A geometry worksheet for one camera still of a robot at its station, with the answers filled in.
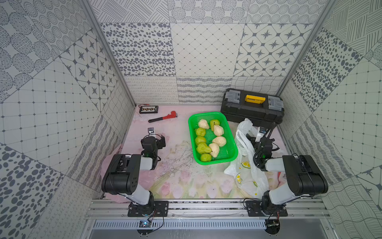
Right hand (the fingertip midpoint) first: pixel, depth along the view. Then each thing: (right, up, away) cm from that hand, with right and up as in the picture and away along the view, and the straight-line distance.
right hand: (254, 136), depth 94 cm
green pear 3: (-35, -6, -7) cm, 36 cm away
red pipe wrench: (-56, +15, +20) cm, 62 cm away
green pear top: (-26, +9, +7) cm, 28 cm away
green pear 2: (-36, -2, +1) cm, 36 cm away
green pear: (-35, +3, +4) cm, 35 cm away
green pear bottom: (-33, -11, -9) cm, 35 cm away
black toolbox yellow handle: (+6, +17, +2) cm, 18 cm away
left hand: (-63, +1, -1) cm, 63 cm away
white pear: (-27, -7, -6) cm, 28 cm away
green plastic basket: (-18, -11, -2) cm, 21 cm away
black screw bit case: (-77, +19, +23) cm, 82 cm away
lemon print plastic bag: (-10, -19, -13) cm, 25 cm away
